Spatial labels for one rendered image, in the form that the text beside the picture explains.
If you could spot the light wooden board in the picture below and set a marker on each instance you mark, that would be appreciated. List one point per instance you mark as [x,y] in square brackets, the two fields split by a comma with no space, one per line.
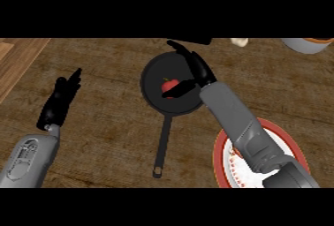
[17,63]

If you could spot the red and white plate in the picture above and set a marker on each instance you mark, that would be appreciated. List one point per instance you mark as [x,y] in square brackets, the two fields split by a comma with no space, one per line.
[284,141]

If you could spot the black frying pan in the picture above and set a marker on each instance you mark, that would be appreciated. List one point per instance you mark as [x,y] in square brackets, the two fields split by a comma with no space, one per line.
[168,88]

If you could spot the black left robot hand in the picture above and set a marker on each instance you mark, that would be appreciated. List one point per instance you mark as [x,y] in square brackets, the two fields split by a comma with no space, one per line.
[58,101]

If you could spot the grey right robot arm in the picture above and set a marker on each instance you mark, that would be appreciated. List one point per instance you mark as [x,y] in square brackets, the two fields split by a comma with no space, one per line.
[250,135]

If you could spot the red bell pepper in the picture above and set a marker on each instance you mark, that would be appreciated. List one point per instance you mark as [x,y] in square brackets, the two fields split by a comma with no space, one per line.
[169,84]

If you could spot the cream pale object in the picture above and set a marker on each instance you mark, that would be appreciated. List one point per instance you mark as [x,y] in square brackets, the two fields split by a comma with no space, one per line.
[240,41]

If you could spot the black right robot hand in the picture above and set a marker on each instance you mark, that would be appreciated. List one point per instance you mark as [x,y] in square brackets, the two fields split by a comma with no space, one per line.
[199,69]

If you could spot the grey pot with orange rim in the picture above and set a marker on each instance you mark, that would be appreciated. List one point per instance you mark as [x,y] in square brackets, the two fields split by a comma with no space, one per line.
[307,44]

